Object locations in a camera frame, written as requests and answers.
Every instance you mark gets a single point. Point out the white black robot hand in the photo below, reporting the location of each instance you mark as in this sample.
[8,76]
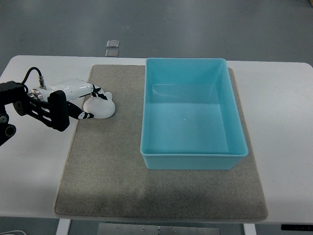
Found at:
[73,89]

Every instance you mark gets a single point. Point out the white frog toy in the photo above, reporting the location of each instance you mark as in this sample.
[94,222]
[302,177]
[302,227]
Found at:
[100,108]

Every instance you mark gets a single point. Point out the blue plastic box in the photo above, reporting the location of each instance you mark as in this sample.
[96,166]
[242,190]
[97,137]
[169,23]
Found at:
[191,117]

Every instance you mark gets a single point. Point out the lower metal floor plate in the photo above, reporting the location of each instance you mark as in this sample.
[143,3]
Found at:
[112,53]

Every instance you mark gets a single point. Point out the metal floor plate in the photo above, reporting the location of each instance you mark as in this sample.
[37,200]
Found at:
[113,44]
[112,53]

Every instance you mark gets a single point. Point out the upper metal floor plate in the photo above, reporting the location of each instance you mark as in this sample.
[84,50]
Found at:
[113,44]

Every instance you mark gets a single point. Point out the grey felt mat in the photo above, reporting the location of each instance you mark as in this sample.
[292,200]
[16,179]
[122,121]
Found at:
[105,176]

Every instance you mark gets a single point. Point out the metal table crossbar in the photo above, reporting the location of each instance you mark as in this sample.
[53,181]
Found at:
[132,229]

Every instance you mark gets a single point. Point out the black desk control panel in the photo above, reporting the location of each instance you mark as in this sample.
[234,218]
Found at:
[296,227]

